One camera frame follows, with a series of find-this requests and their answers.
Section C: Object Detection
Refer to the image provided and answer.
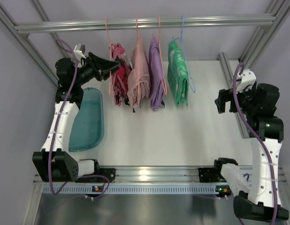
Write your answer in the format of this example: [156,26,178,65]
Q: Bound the aluminium frame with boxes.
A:
[0,0,290,225]

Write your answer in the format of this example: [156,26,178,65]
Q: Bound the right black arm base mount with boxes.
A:
[198,167,226,183]

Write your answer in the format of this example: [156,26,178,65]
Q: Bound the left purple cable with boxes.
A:
[49,39,110,195]

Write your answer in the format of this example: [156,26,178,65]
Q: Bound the slotted grey cable duct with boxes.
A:
[41,185,232,195]

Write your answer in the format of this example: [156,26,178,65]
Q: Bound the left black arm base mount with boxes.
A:
[94,167,116,183]

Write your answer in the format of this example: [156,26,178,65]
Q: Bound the pink patterned trousers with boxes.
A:
[111,44,132,106]

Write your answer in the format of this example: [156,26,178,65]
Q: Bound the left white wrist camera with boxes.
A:
[73,44,86,59]

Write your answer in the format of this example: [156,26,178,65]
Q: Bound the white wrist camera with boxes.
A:
[73,44,86,59]
[236,69,256,93]

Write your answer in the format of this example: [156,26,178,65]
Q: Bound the light pink trousers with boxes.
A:
[127,34,151,112]

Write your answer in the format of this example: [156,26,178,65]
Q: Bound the teal plastic bin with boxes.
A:
[69,88,104,152]

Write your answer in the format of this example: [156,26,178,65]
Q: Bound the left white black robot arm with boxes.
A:
[32,52,120,182]

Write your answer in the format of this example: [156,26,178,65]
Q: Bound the green patterned trousers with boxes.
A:
[167,40,189,106]

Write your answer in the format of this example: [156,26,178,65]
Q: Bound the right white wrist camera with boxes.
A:
[236,69,256,93]

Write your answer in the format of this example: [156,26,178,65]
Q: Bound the aluminium hanging rail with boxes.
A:
[15,14,276,34]

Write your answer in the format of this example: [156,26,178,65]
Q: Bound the purple trousers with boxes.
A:
[149,36,165,111]

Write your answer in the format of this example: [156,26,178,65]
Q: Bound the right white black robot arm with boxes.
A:
[215,83,290,225]

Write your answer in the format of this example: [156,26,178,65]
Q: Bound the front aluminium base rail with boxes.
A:
[33,165,287,186]

